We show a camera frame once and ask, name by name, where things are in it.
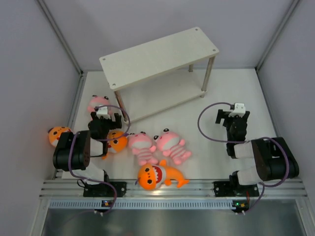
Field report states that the pink plush toy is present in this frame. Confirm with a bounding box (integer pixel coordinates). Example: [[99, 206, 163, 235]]
[[127, 131, 158, 166], [87, 95, 110, 113], [153, 128, 192, 165]]

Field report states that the orange shark plush middle left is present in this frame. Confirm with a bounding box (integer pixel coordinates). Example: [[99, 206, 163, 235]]
[[102, 130, 127, 160]]

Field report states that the grey slotted cable duct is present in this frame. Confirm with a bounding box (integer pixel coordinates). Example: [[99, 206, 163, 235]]
[[49, 199, 236, 209]]

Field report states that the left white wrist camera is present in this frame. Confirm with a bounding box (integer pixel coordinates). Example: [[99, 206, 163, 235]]
[[96, 106, 111, 119]]

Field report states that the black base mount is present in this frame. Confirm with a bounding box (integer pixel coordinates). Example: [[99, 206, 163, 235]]
[[214, 181, 259, 197], [83, 181, 126, 197]]

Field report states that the purple cable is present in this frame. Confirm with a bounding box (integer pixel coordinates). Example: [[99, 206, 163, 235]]
[[197, 101, 288, 214], [68, 105, 131, 214]]

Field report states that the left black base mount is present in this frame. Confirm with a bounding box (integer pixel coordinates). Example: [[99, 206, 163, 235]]
[[83, 181, 126, 197]]

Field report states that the white two-tier shelf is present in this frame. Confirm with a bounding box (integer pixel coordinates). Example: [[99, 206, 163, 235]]
[[99, 27, 219, 122]]

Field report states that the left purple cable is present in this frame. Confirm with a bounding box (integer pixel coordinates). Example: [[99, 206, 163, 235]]
[[68, 105, 131, 214]]

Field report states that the orange shark plush front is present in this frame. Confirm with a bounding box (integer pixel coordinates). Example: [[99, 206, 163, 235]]
[[135, 160, 189, 191]]

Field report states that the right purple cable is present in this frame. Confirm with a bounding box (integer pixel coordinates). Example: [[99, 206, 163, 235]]
[[197, 101, 288, 214]]

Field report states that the orange shark plush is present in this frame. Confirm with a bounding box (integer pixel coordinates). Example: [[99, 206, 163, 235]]
[[135, 160, 189, 191], [102, 130, 127, 160], [48, 126, 71, 147]]

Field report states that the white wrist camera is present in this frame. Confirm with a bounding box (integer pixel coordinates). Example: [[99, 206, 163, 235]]
[[96, 106, 111, 119], [228, 103, 246, 118]]

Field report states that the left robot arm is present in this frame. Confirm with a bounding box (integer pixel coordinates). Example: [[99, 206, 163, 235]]
[[53, 112, 123, 196]]

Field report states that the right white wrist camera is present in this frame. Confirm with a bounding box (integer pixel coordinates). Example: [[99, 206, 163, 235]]
[[228, 103, 246, 118]]

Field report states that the orange shark plush far left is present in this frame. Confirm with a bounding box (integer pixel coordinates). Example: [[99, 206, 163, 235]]
[[48, 126, 71, 147]]

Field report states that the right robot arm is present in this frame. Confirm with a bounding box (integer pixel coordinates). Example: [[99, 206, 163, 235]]
[[216, 109, 300, 195]]

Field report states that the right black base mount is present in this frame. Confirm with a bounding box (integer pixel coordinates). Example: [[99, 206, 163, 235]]
[[214, 181, 259, 197]]

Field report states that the aluminium front rail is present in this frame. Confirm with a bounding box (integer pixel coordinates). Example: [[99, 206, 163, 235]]
[[39, 178, 308, 199]]

